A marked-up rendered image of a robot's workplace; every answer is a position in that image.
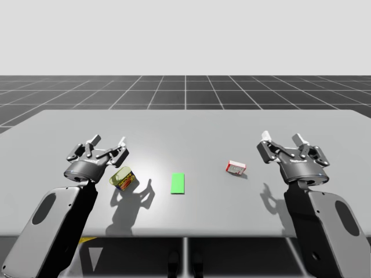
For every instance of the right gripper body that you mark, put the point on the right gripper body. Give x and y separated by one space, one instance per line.
304 169

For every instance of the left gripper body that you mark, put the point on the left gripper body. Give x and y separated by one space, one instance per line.
85 169

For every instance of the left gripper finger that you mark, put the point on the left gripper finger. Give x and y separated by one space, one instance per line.
79 149
119 155

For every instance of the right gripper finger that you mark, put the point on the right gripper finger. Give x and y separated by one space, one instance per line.
314 153
269 150

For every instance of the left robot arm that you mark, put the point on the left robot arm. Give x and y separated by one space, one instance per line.
43 231

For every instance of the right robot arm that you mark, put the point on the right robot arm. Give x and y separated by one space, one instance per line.
327 231

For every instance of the green and blue rectangular can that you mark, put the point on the green and blue rectangular can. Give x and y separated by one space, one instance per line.
123 178

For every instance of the red and white carton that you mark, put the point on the red and white carton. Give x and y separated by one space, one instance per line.
236 168

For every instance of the green pad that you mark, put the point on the green pad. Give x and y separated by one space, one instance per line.
178 183

